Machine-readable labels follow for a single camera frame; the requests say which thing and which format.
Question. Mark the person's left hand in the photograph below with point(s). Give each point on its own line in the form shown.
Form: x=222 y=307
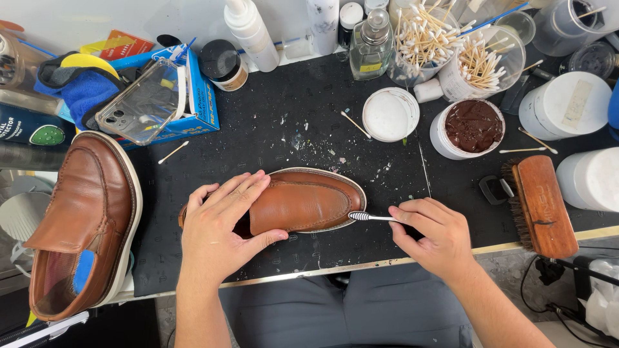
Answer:
x=217 y=234

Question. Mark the person's right hand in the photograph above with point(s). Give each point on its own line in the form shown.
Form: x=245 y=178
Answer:
x=437 y=237

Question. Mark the white toothbrush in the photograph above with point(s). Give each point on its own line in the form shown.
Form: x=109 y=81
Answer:
x=370 y=217

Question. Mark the brown leather shoe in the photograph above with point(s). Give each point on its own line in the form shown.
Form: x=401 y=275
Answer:
x=80 y=227
x=302 y=203

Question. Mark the cotton swab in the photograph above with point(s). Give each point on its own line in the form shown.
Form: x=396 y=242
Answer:
x=355 y=124
x=537 y=140
x=522 y=150
x=173 y=152

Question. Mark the wooden shoe brush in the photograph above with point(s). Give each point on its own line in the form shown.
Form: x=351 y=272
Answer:
x=541 y=205

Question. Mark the white jar of brown polish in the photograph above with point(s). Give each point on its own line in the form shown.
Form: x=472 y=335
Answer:
x=469 y=128

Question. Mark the person's grey trousers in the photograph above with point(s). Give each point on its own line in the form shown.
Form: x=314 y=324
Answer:
x=348 y=309

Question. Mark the black work mat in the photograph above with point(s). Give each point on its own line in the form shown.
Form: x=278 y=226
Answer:
x=309 y=159

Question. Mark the white jar lid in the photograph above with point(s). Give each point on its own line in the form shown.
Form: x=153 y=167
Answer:
x=390 y=114

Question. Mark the blue cardboard box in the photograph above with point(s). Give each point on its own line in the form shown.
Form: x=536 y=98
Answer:
x=193 y=96

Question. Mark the clear phone case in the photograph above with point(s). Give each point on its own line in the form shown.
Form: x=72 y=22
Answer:
x=142 y=104

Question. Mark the large white lidded jar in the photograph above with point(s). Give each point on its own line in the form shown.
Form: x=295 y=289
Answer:
x=592 y=179
x=566 y=106

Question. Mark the black lidded small jar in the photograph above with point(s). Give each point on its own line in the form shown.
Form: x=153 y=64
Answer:
x=223 y=65

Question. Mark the white cup of cotton swabs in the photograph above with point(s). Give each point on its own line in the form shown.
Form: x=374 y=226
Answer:
x=481 y=65

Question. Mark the clear cup of cotton swabs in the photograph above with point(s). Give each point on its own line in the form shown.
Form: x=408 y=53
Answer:
x=423 y=41

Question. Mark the blue and grey cloth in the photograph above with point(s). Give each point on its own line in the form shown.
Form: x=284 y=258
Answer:
x=80 y=87

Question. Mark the glass pump bottle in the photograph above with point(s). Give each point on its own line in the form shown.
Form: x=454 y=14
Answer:
x=371 y=46

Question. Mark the white spray bottle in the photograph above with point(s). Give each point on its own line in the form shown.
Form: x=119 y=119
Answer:
x=251 y=34

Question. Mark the orange card packet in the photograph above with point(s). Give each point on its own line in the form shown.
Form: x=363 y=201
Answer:
x=123 y=46

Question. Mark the yellow sponge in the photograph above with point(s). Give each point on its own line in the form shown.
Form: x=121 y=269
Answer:
x=89 y=63

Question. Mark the dark spray can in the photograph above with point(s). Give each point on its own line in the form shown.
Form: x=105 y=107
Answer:
x=31 y=128

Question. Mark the clear plastic cup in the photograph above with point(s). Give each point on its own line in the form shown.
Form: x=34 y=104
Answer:
x=515 y=24

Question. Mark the black bottle white cap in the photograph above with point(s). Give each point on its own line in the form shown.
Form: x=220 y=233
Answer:
x=349 y=22

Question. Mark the clear plastic jar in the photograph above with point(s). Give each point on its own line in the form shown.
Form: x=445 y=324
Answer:
x=592 y=60

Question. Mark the white stained bottle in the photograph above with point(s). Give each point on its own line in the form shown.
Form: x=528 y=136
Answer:
x=323 y=24

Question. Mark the clear plastic container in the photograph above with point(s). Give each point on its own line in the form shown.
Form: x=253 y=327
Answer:
x=568 y=24

